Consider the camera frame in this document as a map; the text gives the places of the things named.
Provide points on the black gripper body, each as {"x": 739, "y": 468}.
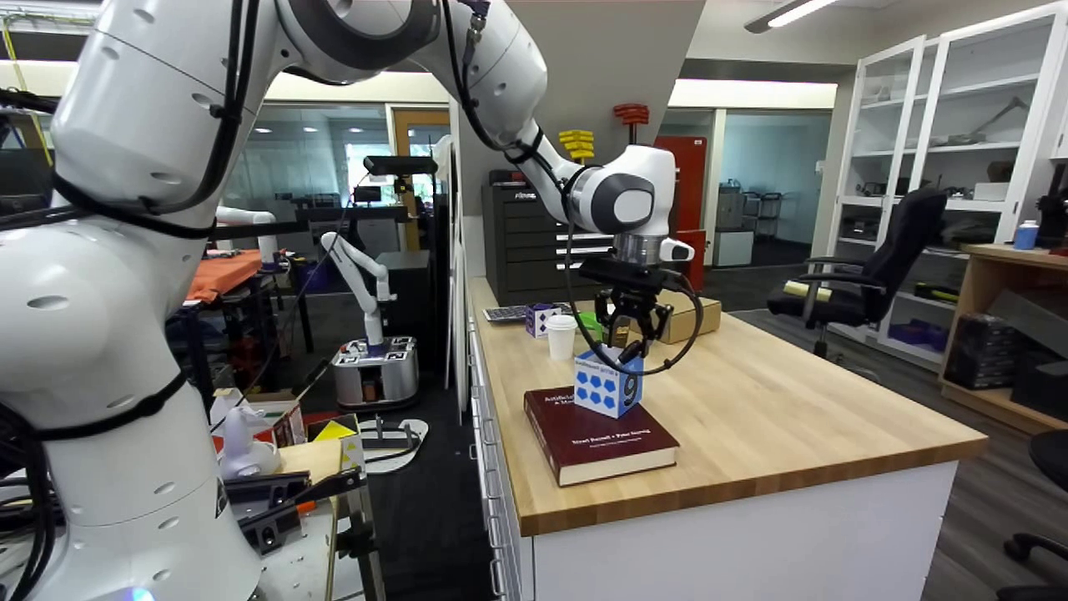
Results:
{"x": 637, "y": 305}

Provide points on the small white robot arm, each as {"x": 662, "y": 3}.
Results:
{"x": 372, "y": 368}

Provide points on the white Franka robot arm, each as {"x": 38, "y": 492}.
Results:
{"x": 110, "y": 335}

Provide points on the blue and white box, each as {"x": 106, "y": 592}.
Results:
{"x": 605, "y": 384}

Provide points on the maroon hardcover book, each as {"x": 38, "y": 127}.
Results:
{"x": 594, "y": 442}

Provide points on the small white purple object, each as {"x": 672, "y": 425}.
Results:
{"x": 540, "y": 317}

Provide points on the dark flat device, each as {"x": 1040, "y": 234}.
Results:
{"x": 506, "y": 314}

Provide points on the red cabinet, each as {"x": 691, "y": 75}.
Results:
{"x": 686, "y": 188}

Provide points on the red sign on pole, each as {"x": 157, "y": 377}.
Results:
{"x": 631, "y": 116}

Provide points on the white table drawer cabinet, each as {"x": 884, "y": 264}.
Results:
{"x": 779, "y": 534}

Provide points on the black mesh office chair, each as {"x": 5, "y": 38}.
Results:
{"x": 890, "y": 261}

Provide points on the black equipment stand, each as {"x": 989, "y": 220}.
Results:
{"x": 401, "y": 166}

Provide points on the black storage case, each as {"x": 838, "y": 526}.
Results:
{"x": 1040, "y": 389}
{"x": 978, "y": 350}

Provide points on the ceiling light strip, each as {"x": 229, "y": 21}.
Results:
{"x": 795, "y": 13}

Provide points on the wooden workbench with shelves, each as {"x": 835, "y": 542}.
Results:
{"x": 978, "y": 277}

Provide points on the white glass door cabinet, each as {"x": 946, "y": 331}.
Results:
{"x": 933, "y": 112}

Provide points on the perforated side table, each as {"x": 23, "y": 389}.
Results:
{"x": 301, "y": 527}

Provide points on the blue cup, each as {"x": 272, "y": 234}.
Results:
{"x": 1027, "y": 234}

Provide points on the orange cloth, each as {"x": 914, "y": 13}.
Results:
{"x": 222, "y": 272}

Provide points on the black rolling chair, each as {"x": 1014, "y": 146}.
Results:
{"x": 1045, "y": 468}

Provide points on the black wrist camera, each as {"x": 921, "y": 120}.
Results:
{"x": 620, "y": 272}

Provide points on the yellow wall sign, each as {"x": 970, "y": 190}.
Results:
{"x": 578, "y": 146}

